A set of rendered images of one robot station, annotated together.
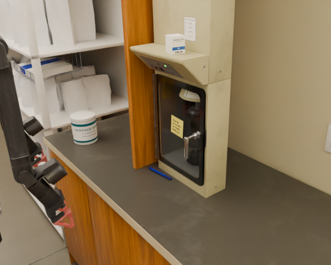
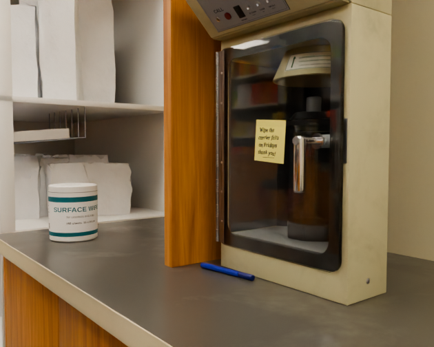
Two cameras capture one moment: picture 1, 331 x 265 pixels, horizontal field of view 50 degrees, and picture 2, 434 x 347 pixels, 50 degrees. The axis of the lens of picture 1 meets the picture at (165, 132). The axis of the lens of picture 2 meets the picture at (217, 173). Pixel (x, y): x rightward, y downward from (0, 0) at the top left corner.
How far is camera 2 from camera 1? 0.76 m
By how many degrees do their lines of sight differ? 21
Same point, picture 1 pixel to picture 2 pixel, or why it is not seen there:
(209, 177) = (354, 247)
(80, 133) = (63, 217)
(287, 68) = not seen: outside the picture
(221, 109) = (377, 79)
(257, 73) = (412, 82)
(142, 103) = (193, 120)
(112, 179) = (116, 278)
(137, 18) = not seen: outside the picture
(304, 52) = not seen: outside the picture
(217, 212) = (393, 328)
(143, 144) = (190, 213)
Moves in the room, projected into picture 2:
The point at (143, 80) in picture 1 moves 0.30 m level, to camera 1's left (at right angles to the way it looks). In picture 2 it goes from (195, 73) to (53, 72)
